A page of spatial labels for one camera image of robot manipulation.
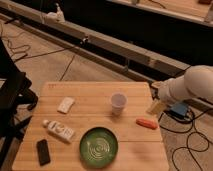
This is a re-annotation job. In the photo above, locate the black eraser block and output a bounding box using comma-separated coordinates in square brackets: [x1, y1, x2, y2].
[36, 139, 51, 166]

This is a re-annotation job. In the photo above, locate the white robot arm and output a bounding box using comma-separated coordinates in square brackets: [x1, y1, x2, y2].
[147, 65, 213, 115]

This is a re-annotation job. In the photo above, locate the white rectangular eraser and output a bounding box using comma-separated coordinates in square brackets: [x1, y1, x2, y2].
[57, 97, 75, 114]

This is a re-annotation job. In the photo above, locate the orange carrot toy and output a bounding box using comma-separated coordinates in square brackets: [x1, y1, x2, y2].
[136, 119, 158, 130]

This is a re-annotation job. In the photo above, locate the blue box on floor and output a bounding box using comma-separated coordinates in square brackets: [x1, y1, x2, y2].
[170, 103, 188, 118]

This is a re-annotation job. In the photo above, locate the white glue bottle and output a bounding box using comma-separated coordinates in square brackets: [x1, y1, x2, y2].
[43, 120, 74, 143]

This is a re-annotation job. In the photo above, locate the black office chair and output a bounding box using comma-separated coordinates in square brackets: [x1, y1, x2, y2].
[0, 38, 38, 169]

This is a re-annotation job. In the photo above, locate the black floor cable right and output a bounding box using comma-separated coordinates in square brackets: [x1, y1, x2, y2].
[157, 107, 213, 171]

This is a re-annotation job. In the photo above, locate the black floor cable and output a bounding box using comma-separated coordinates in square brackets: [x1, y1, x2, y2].
[157, 107, 213, 171]
[0, 19, 88, 82]

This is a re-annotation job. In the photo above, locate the black floor cable left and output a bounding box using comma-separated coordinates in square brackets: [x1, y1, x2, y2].
[0, 19, 88, 82]

